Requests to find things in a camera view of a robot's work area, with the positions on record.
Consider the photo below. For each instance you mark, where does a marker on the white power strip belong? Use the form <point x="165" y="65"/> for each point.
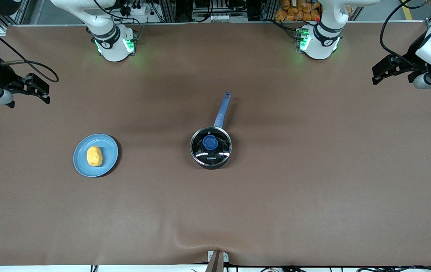
<point x="136" y="9"/>

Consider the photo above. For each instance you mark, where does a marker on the brown table mat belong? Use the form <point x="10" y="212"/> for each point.
<point x="275" y="207"/>

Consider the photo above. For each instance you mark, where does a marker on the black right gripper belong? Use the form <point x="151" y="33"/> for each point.
<point x="0" y="76"/>

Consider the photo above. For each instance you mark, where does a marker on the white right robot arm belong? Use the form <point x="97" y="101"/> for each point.
<point x="111" y="41"/>

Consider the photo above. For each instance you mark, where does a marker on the blue plate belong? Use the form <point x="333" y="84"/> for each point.
<point x="107" y="151"/>

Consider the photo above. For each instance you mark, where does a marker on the bag of orange items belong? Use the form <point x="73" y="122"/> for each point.
<point x="294" y="9"/>

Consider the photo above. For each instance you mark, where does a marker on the yellow potato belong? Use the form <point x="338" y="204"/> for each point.
<point x="94" y="156"/>

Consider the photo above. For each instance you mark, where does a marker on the metal table edge clamp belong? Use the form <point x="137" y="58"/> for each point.
<point x="217" y="260"/>

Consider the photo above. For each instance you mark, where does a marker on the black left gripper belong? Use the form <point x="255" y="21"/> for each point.
<point x="413" y="57"/>

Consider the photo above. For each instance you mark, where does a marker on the glass lid with blue knob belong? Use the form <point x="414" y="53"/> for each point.
<point x="210" y="142"/>

